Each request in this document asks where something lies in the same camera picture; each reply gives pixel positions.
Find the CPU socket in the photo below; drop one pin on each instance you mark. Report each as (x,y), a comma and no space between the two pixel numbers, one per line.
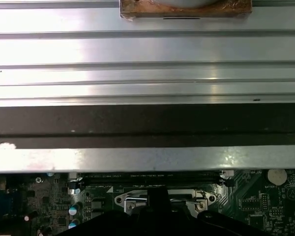
(209,194)

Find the black PC case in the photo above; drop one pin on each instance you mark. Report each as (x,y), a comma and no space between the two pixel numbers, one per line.
(147,120)

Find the round coin battery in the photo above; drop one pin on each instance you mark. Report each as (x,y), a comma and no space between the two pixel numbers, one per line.
(277,177)

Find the silver-topped capacitor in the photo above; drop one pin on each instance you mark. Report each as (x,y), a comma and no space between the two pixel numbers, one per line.
(73,223)
(73,209)

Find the blue port connector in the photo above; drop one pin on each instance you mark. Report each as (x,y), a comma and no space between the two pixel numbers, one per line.
(5,204)

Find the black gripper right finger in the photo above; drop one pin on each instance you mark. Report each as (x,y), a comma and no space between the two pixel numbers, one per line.
(211,226)

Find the thin metal locking lever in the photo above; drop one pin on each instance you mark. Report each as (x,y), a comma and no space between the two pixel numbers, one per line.
(137,196)

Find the silver board screw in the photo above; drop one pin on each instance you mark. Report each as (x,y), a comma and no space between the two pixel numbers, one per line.
(38,180)

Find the green motherboard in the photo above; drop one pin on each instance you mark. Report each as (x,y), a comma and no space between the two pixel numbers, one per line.
(248,196)

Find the black RAM slot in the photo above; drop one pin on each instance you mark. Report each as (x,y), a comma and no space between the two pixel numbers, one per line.
(127,181)
(150,175)

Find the metal socket cover frame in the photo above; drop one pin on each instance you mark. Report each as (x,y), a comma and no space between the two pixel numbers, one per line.
(137,206)

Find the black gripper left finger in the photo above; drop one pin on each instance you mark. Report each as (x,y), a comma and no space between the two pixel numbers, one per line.
(113,226)

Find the brown square base plate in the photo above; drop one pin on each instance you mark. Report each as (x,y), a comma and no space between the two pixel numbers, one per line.
(142,11)

